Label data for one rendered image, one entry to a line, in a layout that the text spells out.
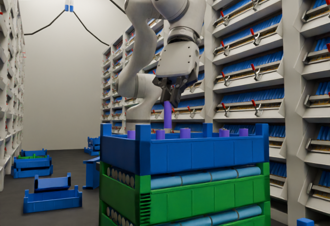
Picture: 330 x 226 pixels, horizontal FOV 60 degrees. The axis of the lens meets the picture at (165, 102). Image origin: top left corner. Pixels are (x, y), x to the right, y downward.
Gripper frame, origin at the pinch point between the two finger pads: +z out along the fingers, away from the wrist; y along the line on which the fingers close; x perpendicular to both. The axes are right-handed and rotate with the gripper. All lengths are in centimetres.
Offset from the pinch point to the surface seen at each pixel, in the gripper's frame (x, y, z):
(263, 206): -11.2, -20.7, 20.0
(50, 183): -69, 110, 15
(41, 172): -121, 188, -1
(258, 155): -5.7, -20.1, 11.1
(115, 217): 3.7, 3.8, 28.3
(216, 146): 4.0, -14.6, 13.0
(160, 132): 6.1, -3.4, 11.5
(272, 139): -90, -9, -25
